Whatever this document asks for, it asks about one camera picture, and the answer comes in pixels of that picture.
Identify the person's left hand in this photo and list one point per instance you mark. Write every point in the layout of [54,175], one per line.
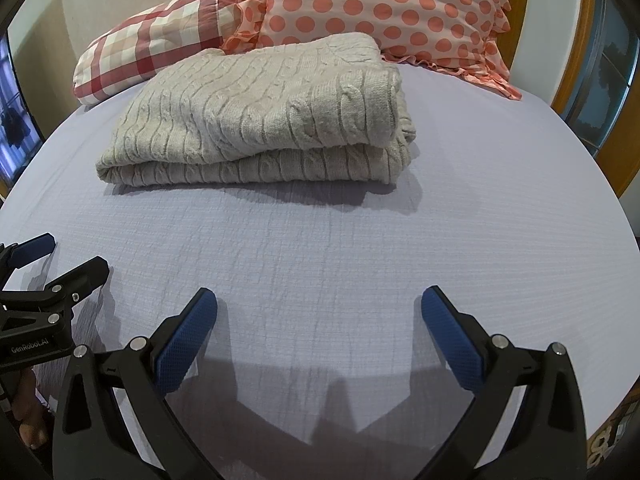
[27,402]

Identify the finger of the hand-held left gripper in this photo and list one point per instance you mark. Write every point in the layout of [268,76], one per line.
[75,280]
[32,251]

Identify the red checked pillow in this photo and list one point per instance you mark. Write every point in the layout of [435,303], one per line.
[140,45]

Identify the bed with lavender sheet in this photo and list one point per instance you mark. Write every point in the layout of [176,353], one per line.
[350,240]

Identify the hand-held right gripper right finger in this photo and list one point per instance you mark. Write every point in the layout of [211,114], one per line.
[452,340]

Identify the flat screen television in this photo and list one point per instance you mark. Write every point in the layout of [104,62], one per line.
[15,130]

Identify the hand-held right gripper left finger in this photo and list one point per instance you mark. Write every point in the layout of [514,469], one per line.
[187,340]

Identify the pink polka dot pillow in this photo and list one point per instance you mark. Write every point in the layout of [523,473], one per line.
[375,5]

